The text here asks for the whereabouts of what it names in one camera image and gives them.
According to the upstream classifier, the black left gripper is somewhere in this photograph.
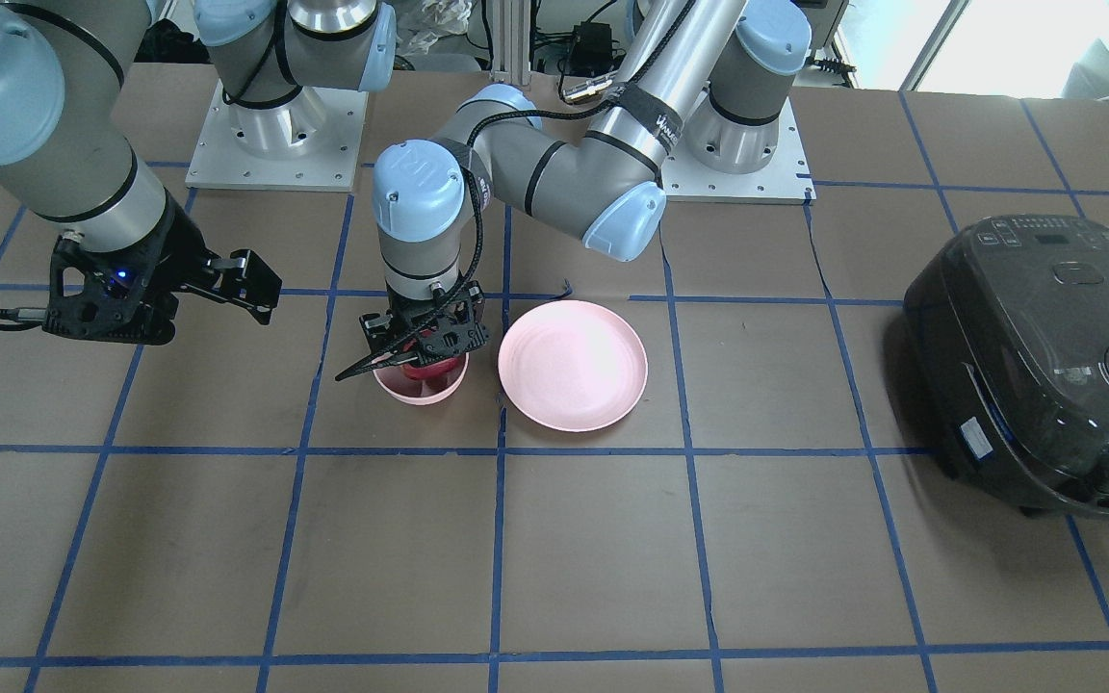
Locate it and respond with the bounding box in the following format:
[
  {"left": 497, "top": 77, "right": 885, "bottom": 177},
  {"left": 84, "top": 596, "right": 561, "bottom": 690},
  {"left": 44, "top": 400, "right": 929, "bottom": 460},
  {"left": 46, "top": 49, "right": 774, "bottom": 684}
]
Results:
[{"left": 360, "top": 281, "right": 490, "bottom": 367}]

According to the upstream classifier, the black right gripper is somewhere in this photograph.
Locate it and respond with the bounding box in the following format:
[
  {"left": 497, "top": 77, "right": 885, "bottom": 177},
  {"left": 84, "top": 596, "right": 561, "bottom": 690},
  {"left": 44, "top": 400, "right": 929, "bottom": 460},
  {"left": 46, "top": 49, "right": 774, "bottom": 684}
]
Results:
[{"left": 42, "top": 207, "right": 283, "bottom": 346}]

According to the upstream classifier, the red apple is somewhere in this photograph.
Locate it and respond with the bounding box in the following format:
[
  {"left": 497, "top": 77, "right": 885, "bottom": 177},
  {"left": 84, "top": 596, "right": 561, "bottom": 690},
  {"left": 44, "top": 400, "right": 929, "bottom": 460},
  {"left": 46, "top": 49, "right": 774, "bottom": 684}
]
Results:
[{"left": 400, "top": 358, "right": 461, "bottom": 389}]

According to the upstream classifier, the pink bowl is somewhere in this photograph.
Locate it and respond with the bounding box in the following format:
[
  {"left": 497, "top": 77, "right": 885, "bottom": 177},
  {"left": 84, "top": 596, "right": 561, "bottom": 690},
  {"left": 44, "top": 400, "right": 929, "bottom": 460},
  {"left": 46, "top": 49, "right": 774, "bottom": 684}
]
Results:
[{"left": 373, "top": 354, "right": 470, "bottom": 405}]

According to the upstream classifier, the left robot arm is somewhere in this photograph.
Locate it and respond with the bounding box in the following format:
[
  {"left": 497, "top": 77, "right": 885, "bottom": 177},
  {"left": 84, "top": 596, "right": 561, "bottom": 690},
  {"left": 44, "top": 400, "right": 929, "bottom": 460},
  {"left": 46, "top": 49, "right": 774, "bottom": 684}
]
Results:
[{"left": 345, "top": 1, "right": 812, "bottom": 377}]

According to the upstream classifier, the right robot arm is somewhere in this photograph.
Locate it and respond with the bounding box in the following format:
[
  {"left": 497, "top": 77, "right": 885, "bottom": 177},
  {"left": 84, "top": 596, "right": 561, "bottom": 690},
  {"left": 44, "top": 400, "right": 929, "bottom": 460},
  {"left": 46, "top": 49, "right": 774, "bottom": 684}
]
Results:
[{"left": 0, "top": 1, "right": 397, "bottom": 344}]

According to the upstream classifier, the pink plate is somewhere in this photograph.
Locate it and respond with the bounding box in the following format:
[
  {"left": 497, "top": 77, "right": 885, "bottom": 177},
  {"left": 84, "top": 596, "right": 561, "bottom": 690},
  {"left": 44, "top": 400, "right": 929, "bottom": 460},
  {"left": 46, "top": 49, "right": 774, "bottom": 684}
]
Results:
[{"left": 498, "top": 299, "right": 650, "bottom": 431}]

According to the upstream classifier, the dark grey rice cooker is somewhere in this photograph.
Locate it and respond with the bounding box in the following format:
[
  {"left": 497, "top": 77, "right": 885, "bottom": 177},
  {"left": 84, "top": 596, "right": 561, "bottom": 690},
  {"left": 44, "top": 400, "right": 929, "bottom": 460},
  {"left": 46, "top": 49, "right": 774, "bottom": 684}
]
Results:
[{"left": 903, "top": 214, "right": 1109, "bottom": 521}]

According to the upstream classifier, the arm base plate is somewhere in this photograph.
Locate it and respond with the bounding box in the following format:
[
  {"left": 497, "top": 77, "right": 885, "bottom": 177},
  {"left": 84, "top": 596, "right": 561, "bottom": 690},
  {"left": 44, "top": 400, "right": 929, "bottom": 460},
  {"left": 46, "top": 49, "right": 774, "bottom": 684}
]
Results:
[
  {"left": 661, "top": 89, "right": 815, "bottom": 205},
  {"left": 185, "top": 84, "right": 369, "bottom": 193}
]

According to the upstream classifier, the aluminium frame post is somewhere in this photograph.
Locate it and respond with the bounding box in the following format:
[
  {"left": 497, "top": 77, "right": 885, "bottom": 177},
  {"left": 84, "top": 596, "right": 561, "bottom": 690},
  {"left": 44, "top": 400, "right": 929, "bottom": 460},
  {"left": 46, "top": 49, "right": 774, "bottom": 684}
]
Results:
[{"left": 484, "top": 0, "right": 532, "bottom": 91}]

